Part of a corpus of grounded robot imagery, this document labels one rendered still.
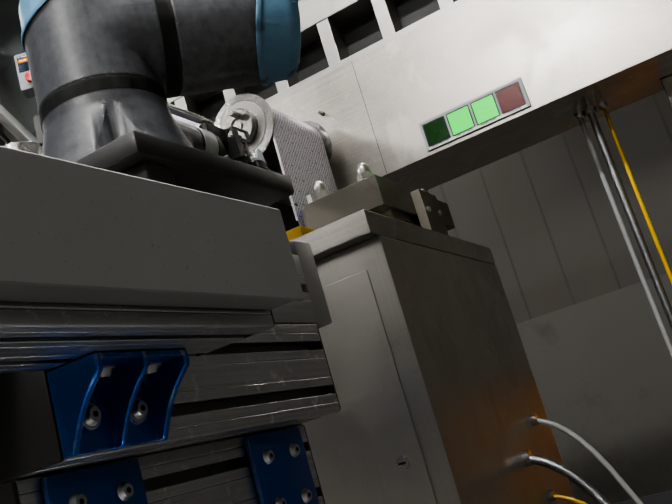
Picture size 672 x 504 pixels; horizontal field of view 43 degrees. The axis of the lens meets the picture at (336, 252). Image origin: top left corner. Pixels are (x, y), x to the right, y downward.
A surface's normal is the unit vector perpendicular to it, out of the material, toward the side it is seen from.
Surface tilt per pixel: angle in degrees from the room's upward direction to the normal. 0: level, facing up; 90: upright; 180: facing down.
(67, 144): 73
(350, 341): 90
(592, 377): 90
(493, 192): 90
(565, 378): 90
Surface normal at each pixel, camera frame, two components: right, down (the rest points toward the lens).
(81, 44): 0.07, -0.26
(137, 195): 0.83, -0.35
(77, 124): -0.32, -0.44
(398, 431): -0.46, -0.09
